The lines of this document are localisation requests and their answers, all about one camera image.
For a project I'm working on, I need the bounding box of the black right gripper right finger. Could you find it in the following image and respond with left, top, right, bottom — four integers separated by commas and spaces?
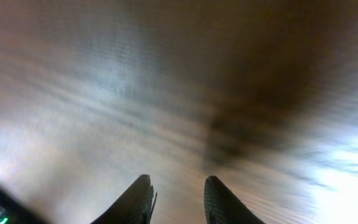
204, 175, 264, 224

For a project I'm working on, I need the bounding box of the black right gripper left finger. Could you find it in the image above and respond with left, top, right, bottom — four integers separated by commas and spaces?
91, 174, 157, 224

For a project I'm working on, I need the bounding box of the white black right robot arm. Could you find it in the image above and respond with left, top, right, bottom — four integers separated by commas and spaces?
0, 174, 264, 224

